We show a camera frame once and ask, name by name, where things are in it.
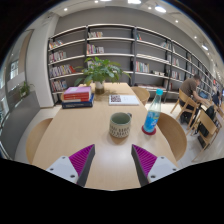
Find wooden chair back right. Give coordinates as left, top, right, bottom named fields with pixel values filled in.
left=132, top=86, right=150, bottom=106

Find green potted plant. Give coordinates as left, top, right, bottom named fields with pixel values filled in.
left=74, top=57, right=130, bottom=94

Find dark blue bottom book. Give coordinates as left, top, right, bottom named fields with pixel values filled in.
left=61, top=93, right=94, bottom=109

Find red middle book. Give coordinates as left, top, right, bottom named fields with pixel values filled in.
left=63, top=94, right=91, bottom=101

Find pink top book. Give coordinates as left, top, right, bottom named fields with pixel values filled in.
left=64, top=86, right=91, bottom=96

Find large grey bookshelf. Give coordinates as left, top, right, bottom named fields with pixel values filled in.
left=48, top=24, right=215, bottom=103

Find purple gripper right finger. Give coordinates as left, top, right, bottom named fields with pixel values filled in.
left=131, top=145, right=178, bottom=187

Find wooden chair under man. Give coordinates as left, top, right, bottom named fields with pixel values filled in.
left=174, top=90, right=199, bottom=128

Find wooden chair with bag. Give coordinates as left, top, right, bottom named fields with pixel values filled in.
left=191, top=106, right=221, bottom=154

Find red round coaster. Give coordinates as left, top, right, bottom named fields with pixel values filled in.
left=141, top=125, right=156, bottom=135

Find black backpack on chair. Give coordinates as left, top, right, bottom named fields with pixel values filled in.
left=197, top=106, right=216, bottom=137

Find wooden chair front left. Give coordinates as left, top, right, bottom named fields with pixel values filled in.
left=26, top=118, right=52, bottom=164

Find wooden chair front right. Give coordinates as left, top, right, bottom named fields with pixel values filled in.
left=157, top=113, right=187, bottom=161

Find patterned ceramic mug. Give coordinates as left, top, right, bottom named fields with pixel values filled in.
left=109, top=112, right=132, bottom=138

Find seated man brown shirt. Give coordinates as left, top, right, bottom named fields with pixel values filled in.
left=180, top=74, right=207, bottom=123

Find white magazine on table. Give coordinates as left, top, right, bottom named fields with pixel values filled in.
left=109, top=95, right=139, bottom=106

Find clear water bottle blue cap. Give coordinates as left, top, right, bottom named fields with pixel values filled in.
left=144, top=88, right=163, bottom=132

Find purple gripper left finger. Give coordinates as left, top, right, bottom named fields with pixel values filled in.
left=47, top=144, right=95, bottom=187

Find small plant near window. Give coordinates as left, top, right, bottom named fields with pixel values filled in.
left=19, top=81, right=33, bottom=98

